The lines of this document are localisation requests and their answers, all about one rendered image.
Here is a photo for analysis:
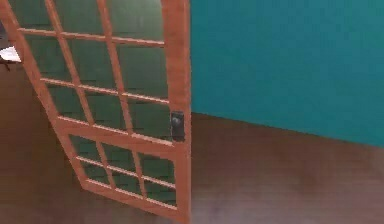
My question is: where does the orange wooden glass-paned door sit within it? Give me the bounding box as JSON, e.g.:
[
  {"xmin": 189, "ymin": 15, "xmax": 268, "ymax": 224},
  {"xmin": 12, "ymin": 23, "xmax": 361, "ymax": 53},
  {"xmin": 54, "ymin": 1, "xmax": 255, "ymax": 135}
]
[{"xmin": 0, "ymin": 0, "xmax": 193, "ymax": 224}]

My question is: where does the white and black table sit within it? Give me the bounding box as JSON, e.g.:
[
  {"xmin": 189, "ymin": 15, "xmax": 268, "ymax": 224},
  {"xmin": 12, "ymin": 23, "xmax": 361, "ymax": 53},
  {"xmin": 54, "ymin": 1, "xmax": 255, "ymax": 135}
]
[{"xmin": 0, "ymin": 20, "xmax": 22, "ymax": 72}]

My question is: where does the black door handle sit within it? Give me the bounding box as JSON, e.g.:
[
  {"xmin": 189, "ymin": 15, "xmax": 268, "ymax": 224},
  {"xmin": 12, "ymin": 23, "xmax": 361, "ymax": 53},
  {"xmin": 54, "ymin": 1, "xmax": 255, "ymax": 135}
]
[{"xmin": 170, "ymin": 111, "xmax": 186, "ymax": 143}]

